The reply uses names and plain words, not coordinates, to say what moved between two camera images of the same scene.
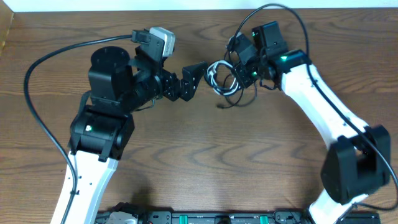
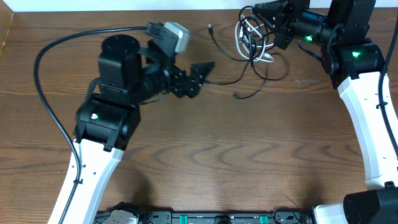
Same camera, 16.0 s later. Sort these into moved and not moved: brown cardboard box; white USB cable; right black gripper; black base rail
Moved: white USB cable; right black gripper
Not moved: black base rail; brown cardboard box
